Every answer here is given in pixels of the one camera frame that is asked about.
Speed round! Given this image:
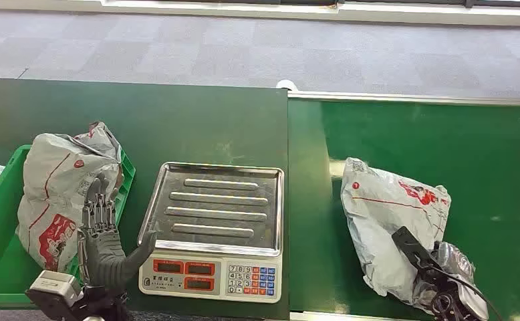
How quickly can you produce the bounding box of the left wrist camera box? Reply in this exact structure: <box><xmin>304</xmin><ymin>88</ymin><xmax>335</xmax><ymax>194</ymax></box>
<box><xmin>29</xmin><ymin>270</ymin><xmax>83</xmax><ymax>308</ymax></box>

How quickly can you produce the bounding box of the grey package with black tape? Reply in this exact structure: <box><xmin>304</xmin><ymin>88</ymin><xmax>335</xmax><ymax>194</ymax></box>
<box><xmin>340</xmin><ymin>157</ymin><xmax>452</xmax><ymax>306</ymax></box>

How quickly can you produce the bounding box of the electronic weighing scale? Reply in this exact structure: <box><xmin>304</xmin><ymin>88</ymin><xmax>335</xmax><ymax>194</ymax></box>
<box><xmin>137</xmin><ymin>161</ymin><xmax>285</xmax><ymax>305</ymax></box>

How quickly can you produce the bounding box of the grey package with red print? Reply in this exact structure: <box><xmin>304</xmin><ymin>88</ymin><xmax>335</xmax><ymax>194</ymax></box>
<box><xmin>16</xmin><ymin>122</ymin><xmax>124</xmax><ymax>272</ymax></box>

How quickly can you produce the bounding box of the green conveyor belt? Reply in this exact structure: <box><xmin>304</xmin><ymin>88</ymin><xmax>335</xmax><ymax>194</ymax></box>
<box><xmin>287</xmin><ymin>97</ymin><xmax>520</xmax><ymax>321</ymax></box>

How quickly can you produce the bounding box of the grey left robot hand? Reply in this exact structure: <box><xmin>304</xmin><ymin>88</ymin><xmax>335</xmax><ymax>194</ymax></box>
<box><xmin>77</xmin><ymin>173</ymin><xmax>158</xmax><ymax>294</ymax></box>

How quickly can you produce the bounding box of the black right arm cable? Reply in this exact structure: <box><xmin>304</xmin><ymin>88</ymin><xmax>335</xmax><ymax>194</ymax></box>
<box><xmin>434</xmin><ymin>262</ymin><xmax>505</xmax><ymax>321</ymax></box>

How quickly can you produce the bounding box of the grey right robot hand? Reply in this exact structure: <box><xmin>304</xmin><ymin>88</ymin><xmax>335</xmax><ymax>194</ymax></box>
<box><xmin>412</xmin><ymin>241</ymin><xmax>491</xmax><ymax>321</ymax></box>

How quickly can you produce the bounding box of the silver conveyor side rail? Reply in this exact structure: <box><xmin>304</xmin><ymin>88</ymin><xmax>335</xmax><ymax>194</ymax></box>
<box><xmin>287</xmin><ymin>90</ymin><xmax>520</xmax><ymax>108</ymax></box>

